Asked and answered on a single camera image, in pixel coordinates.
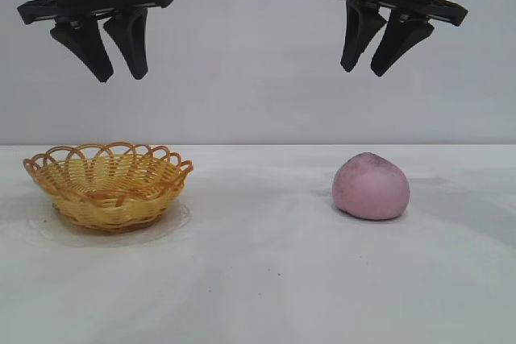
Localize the yellow woven wicker basket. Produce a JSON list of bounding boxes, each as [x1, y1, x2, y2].
[[23, 141, 194, 234]]

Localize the pink peach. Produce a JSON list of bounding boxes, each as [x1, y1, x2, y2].
[[331, 151, 411, 222]]

